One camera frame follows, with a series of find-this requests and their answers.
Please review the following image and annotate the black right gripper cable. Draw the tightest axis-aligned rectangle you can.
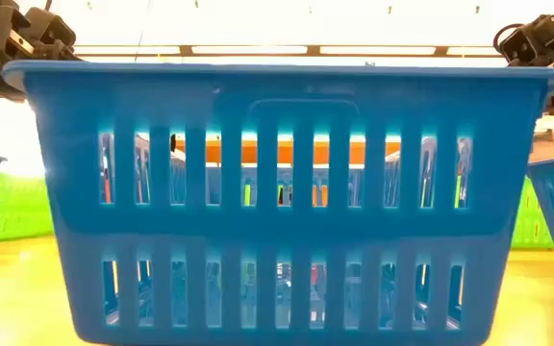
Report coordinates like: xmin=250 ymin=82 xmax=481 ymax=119
xmin=491 ymin=22 xmax=524 ymax=55

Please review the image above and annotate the green slotted plastic basket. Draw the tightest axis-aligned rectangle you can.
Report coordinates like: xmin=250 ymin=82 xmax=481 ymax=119
xmin=511 ymin=175 xmax=554 ymax=250
xmin=0 ymin=171 xmax=56 ymax=245

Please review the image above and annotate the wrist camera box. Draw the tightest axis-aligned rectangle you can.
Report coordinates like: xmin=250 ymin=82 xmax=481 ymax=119
xmin=19 ymin=5 xmax=79 ymax=52
xmin=497 ymin=21 xmax=541 ymax=67

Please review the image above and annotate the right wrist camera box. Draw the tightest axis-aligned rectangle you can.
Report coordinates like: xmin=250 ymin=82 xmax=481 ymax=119
xmin=497 ymin=21 xmax=541 ymax=67

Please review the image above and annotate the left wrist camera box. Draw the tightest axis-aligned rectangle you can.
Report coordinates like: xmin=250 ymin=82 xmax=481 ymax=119
xmin=19 ymin=5 xmax=79 ymax=52

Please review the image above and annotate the orange slotted plastic basket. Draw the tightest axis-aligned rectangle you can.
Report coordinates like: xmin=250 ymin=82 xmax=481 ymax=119
xmin=174 ymin=138 xmax=403 ymax=165

